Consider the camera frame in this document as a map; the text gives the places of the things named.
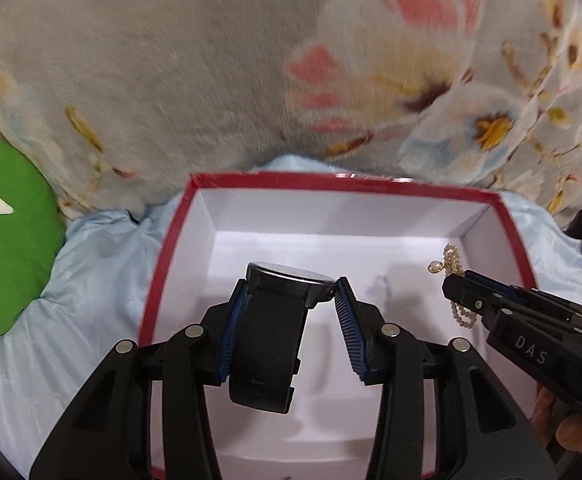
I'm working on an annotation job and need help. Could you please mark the red jewelry box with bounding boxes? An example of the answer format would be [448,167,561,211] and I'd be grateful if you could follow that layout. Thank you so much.
[138,172,536,479]

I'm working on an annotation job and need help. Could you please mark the black smartwatch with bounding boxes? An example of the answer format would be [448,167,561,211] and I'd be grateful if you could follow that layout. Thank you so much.
[227,262,335,414]

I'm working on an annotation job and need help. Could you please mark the person's right hand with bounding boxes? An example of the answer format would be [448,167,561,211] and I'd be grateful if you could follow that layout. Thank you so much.
[530,387,582,454]

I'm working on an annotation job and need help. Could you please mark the pearl bracelet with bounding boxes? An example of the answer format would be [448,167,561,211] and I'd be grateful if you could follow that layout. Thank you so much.
[426,242,480,330]

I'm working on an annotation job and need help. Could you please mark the green round cushion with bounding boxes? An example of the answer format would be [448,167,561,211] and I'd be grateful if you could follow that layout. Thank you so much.
[0,140,64,336]

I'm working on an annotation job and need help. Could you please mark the grey floral blanket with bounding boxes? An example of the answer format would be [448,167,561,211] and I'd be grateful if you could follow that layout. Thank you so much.
[0,0,582,224]

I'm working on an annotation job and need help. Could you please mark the light blue palm bedsheet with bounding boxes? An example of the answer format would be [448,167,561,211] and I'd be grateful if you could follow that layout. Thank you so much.
[0,153,582,480]

